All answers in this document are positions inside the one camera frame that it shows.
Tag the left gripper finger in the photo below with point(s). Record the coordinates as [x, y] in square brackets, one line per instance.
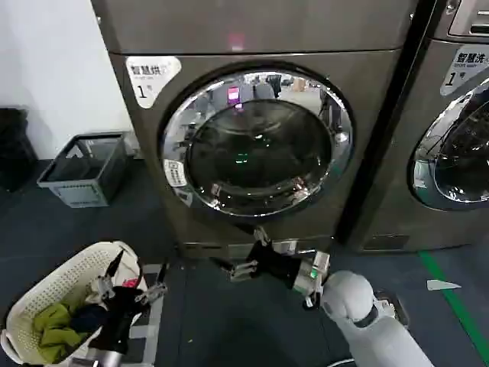
[111, 275]
[156, 291]

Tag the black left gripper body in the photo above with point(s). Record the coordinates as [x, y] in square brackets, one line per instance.
[118, 321]

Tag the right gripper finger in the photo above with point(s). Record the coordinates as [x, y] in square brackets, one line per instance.
[261, 236]
[240, 270]

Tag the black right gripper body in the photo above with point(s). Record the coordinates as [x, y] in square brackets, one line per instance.
[277, 265]

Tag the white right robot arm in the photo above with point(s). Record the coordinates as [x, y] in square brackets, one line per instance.
[351, 298]

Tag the pink garment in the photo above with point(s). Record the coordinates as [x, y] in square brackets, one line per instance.
[131, 283]

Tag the dark navy garment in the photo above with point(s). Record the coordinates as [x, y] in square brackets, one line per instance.
[86, 317]

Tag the grey floor tape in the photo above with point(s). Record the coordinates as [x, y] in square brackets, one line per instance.
[154, 325]

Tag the cream perforated laundry basket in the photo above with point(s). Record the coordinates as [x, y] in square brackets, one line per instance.
[65, 275]

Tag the olive green garment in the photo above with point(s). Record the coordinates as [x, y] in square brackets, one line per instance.
[51, 329]

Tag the round glass dryer door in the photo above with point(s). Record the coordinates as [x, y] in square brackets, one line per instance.
[260, 153]

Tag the grey plastic crate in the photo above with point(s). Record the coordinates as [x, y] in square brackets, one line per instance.
[72, 191]

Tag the grey front-load dryer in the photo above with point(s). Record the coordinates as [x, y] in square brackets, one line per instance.
[313, 145]

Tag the white code sticker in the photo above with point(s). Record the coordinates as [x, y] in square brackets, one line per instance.
[175, 173]

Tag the grey dryer with drawer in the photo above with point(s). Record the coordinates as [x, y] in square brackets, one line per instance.
[397, 214]

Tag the white arrow floor sticker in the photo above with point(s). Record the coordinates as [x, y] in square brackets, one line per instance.
[441, 286]

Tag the green floor tape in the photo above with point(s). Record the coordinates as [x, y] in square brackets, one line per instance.
[454, 302]

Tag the white number label sticker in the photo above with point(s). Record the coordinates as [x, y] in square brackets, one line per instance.
[147, 80]
[462, 72]

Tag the chrome-rimmed round glass door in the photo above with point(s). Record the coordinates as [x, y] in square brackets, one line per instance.
[458, 153]

